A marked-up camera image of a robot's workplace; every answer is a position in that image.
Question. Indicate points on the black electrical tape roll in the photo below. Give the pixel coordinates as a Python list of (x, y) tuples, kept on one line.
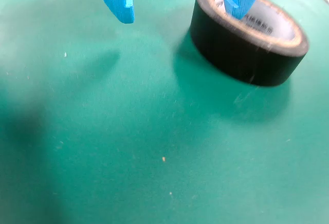
[(231, 54)]

